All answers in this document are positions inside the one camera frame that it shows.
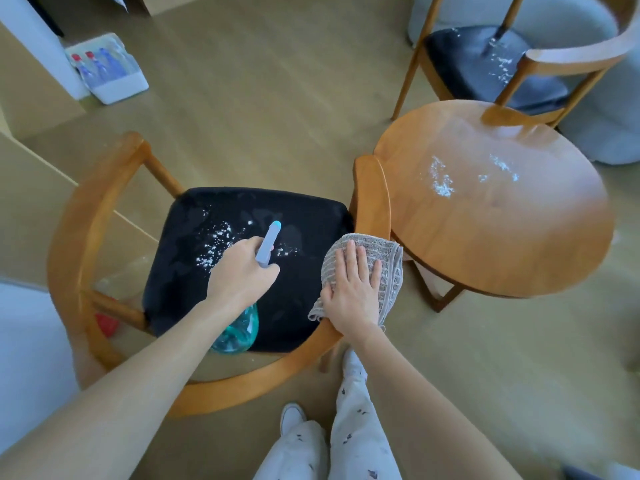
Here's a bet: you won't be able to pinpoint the person's left hand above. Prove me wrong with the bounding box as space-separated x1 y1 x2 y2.
206 237 281 314

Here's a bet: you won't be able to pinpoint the person's right hand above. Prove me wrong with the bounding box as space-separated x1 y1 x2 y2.
320 240 383 336

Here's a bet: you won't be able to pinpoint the grey cleaning cloth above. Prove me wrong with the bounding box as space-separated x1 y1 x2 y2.
307 233 404 331

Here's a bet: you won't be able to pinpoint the teal spray bottle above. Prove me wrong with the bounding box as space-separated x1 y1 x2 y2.
211 220 282 354

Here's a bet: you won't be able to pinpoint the person's left forearm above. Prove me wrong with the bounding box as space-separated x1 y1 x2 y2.
0 298 241 480

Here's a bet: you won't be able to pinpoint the person's right forearm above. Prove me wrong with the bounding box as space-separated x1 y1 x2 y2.
344 322 523 480

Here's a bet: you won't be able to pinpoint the white powder spill on chair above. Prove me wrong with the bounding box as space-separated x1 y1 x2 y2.
194 209 301 271
450 28 516 85

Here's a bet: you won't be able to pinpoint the wooden chair with black seat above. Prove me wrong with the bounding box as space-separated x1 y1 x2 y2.
46 132 392 418
391 0 640 128

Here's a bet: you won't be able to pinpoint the white powder spill on table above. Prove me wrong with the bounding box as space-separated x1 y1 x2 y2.
429 154 521 199

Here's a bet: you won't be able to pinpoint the person's white left shoe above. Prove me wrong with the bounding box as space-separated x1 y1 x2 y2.
279 403 308 437

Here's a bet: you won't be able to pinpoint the person's white patterned trousers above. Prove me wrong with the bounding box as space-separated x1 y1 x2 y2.
252 372 403 480

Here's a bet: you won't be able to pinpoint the round wooden side table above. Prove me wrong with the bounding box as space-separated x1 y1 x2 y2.
373 99 615 313

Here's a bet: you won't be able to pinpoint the red object under chair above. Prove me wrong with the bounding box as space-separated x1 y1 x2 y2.
95 313 121 339

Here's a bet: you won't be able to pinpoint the white box of bottles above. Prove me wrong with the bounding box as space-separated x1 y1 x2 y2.
64 33 150 105

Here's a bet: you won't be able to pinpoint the blue bottle with red cap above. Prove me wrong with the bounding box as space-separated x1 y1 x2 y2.
71 54 101 89
85 51 112 81

